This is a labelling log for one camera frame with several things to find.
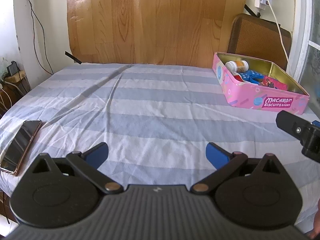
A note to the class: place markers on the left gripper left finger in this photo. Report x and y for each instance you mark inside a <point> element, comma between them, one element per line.
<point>86,164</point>

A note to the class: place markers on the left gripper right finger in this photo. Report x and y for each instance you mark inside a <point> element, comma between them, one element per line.
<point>226,164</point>

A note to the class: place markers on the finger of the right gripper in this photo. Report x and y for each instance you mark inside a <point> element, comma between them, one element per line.
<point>316,123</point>
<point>290,123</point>

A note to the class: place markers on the magenta paper box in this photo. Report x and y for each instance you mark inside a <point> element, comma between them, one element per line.
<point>277,84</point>

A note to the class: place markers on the blue polka-dot bow headband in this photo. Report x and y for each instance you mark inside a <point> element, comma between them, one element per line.
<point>252,77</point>

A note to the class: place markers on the red cartoon figure toy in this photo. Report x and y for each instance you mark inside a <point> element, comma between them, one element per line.
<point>267,83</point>

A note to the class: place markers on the person's right hand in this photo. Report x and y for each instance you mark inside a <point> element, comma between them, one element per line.
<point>316,224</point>

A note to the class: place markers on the pink macaron biscuit tin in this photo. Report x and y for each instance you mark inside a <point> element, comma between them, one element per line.
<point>294,99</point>

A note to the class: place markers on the white pill bottle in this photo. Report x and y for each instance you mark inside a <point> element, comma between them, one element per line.
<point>237,66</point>

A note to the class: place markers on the smartphone in clear case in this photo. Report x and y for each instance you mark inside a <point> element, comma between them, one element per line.
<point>19,146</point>

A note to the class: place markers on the striped grey bed sheet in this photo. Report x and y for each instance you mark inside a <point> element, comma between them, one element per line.
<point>157,122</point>

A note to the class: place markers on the brown woven chair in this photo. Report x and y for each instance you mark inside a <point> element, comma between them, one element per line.
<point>255,37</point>

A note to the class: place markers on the cluttered side table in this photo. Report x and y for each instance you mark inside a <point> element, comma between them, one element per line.
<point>14,84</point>

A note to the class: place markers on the wooden headboard panel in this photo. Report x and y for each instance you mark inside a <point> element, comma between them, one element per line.
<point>178,32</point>

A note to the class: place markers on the white glass door frame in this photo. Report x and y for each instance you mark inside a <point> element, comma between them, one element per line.
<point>304,55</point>

